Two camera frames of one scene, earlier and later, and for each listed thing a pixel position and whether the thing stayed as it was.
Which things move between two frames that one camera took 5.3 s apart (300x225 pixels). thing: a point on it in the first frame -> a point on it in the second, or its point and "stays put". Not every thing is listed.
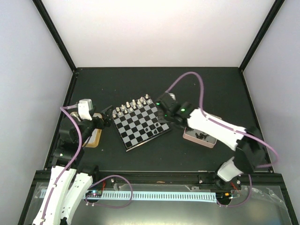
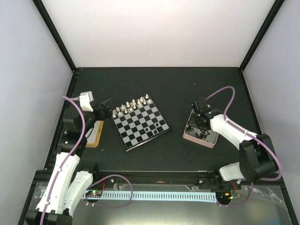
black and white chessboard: [138, 122] stays put
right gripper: [161, 116] -> [191, 122]
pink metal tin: [199, 137] stays put
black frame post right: [262, 33] stays put
